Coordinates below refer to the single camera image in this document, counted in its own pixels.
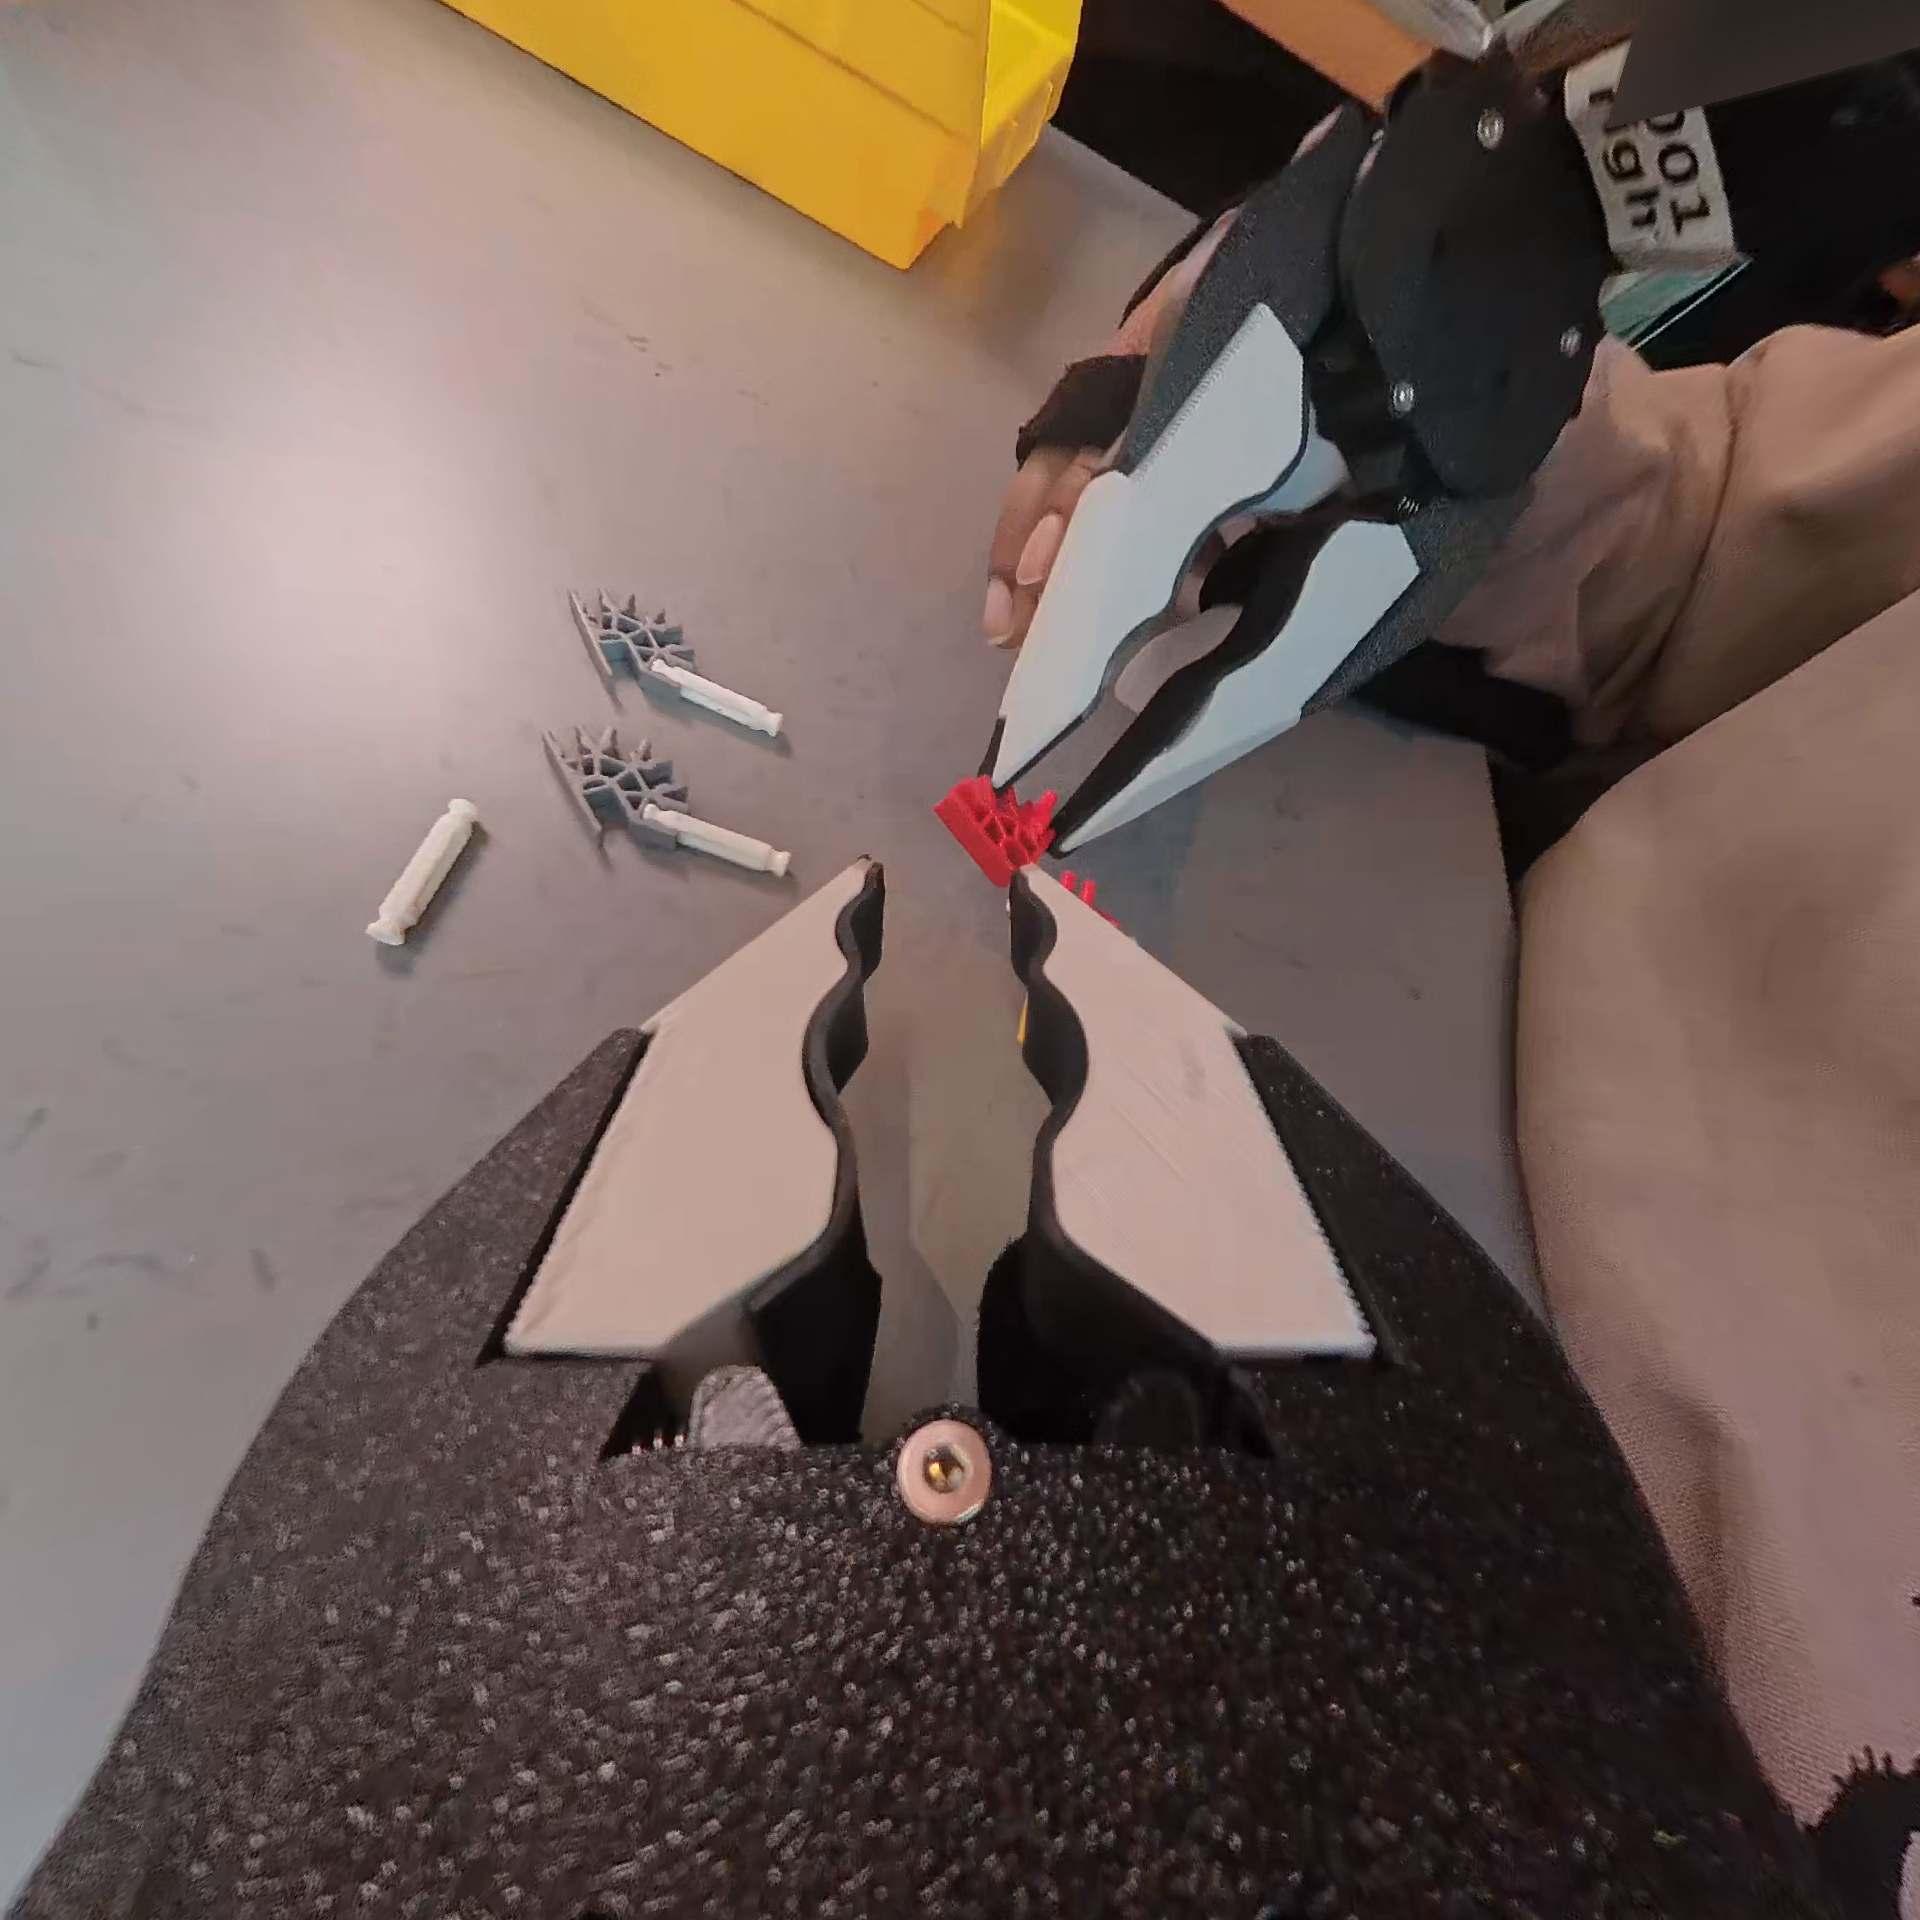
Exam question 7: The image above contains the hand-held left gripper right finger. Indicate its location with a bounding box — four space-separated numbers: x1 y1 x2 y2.
974 866 1378 1453

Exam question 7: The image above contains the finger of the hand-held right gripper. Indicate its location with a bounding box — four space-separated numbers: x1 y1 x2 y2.
1054 517 1421 859
993 305 1350 786

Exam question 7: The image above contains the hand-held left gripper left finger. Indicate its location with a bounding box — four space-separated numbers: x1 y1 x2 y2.
509 859 889 1453

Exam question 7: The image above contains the person's right forearm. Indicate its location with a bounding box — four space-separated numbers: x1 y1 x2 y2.
1427 322 1920 753

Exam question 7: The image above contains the person's right hand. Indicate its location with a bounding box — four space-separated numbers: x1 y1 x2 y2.
982 225 1200 649

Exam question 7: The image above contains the short white toy rod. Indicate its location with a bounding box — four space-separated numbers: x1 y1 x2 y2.
654 805 784 882
364 793 487 946
644 664 784 732

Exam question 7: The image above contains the grey toy connector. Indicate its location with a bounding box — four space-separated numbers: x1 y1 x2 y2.
543 723 692 834
568 584 699 695

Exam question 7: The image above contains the yellow plastic bin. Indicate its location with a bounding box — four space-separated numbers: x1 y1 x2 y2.
434 0 1081 277

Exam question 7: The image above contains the person's beige sweater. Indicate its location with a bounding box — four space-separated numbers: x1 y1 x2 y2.
1509 596 1920 1920

